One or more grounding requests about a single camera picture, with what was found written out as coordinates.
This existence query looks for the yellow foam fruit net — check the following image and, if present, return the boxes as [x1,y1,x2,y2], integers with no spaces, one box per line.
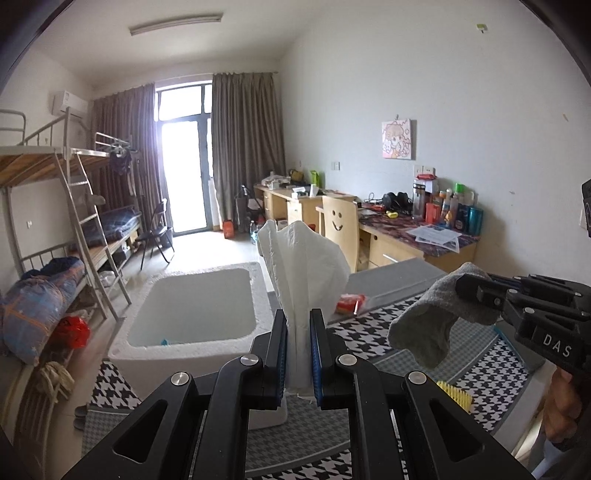
[437,381,473,413]

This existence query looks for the grey sock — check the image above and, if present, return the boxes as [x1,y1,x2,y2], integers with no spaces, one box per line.
[388,262,499,369]

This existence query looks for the person's right hand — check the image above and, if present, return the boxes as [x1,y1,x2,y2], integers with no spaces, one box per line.
[543,368,582,443]

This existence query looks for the houndstooth tablecloth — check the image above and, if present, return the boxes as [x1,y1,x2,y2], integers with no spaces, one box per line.
[69,310,528,479]

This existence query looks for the white styrofoam box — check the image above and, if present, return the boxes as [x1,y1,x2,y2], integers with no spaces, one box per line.
[107,261,289,432]

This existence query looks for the teal cylindrical bottle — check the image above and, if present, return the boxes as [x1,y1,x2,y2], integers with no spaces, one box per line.
[468,206,484,237]

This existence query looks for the red snack packet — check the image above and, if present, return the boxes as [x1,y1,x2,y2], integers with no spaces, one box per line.
[335,294,367,316]

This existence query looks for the papers on desk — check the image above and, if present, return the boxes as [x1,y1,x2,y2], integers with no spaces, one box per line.
[406,225,461,253]

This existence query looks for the red plastic bag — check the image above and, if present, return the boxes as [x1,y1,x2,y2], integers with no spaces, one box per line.
[49,316,90,350]

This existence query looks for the wooden desk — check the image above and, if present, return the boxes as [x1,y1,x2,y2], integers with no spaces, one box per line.
[254,185,479,272]

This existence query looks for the black folding chair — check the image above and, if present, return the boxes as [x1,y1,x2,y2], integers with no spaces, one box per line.
[136,198,175,269]

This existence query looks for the blue plaid quilt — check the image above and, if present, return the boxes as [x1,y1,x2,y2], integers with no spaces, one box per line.
[1,256,85,366]

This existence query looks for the orange floor container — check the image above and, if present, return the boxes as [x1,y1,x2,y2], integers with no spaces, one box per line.
[222,220,235,239]

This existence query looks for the wooden smiley face chair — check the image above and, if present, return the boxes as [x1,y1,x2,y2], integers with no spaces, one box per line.
[322,196,360,273]

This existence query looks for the metal bunk bed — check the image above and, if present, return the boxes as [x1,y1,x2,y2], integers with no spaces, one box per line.
[0,106,144,324]

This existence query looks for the brown left curtain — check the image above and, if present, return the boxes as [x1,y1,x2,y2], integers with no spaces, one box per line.
[90,83,162,223]

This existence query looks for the brown curtain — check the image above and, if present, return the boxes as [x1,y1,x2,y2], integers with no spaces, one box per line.
[211,73,287,222]
[90,83,162,223]

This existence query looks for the brown right curtain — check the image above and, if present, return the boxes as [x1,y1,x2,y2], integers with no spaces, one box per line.
[211,73,287,222]

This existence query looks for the white air conditioner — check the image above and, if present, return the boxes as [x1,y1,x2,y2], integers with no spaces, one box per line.
[51,90,88,119]

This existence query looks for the ceiling fluorescent lamp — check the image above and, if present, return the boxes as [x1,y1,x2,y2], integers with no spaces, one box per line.
[128,13,223,36]

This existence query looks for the anime wall picture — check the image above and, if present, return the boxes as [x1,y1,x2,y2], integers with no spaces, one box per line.
[382,119,414,160]

